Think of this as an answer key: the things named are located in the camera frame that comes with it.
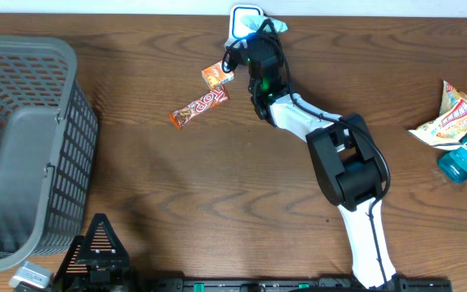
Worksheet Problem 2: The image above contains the grey plastic mesh basket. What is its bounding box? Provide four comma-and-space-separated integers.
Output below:
0, 36, 99, 271

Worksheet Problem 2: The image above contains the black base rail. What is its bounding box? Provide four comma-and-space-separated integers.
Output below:
146, 277, 452, 292

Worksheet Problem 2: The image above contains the light teal snack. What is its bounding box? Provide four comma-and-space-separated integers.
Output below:
241, 15, 288, 33

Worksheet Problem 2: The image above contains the red Top chocolate bar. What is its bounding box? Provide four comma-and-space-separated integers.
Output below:
169, 85, 230, 130

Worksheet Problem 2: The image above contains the white barcode scanner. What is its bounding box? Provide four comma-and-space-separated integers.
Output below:
224, 4, 263, 49

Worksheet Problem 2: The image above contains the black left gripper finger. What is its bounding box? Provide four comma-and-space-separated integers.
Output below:
75, 213, 130, 264
54, 235, 86, 282

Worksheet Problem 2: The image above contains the cream snack bag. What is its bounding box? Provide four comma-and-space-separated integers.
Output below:
408, 81, 467, 151

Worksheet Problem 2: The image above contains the small orange snack packet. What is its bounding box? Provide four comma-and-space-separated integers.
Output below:
201, 61, 234, 90

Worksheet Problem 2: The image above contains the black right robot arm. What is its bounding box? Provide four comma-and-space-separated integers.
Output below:
223, 15, 396, 289

